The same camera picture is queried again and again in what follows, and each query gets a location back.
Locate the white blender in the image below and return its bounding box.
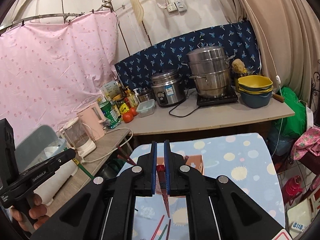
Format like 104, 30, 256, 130
60, 117, 97, 158

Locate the clear food container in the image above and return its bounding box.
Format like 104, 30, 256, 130
136, 99, 156, 118

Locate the bright red chopstick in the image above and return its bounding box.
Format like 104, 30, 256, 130
151, 215, 165, 240

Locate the white wall socket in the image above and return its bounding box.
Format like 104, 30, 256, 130
167, 1, 187, 13

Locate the pink perforated utensil holder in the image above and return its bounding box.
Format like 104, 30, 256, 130
156, 154, 205, 176

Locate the clear storage box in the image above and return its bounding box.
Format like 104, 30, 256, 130
15, 125, 66, 173

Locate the blue planet pattern tablecloth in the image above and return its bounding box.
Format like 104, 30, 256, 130
132, 133, 285, 239

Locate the front red tomato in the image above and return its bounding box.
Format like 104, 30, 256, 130
122, 112, 134, 124

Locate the beige curtain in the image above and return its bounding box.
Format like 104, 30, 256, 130
218, 0, 319, 102

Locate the silver rice cooker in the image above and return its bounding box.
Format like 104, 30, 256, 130
151, 69, 186, 107

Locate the green chopstick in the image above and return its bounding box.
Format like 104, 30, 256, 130
158, 224, 168, 240
66, 155, 94, 180

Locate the pink dotted curtain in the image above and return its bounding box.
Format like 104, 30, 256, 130
1, 11, 118, 144

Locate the yellow oil bottle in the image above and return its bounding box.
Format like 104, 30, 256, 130
125, 87, 139, 107

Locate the pink floral bag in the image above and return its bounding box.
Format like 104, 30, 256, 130
291, 126, 320, 160

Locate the left hand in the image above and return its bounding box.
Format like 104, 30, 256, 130
10, 194, 50, 232

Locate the rear red tomato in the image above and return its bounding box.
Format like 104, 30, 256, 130
130, 107, 138, 116

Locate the red tomato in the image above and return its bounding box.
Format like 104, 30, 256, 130
130, 107, 138, 116
122, 112, 134, 124

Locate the stainless steel steamer pot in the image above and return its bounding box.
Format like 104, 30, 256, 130
185, 46, 233, 99

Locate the navy leaf pattern cloth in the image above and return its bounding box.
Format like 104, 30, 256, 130
116, 20, 261, 89

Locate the black induction cooktop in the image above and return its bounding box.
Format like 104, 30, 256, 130
196, 89, 238, 107

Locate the pink electric kettle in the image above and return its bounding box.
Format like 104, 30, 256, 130
77, 102, 106, 141

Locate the green plastic bottle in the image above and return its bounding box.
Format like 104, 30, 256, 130
97, 97, 120, 129

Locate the green plastic bag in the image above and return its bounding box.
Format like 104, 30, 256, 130
272, 87, 307, 139

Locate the dark red chopstick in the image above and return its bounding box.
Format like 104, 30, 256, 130
156, 164, 170, 218

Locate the yellow top bowl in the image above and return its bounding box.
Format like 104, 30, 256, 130
238, 75, 273, 92

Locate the red thermos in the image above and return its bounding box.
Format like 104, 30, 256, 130
281, 176, 303, 205

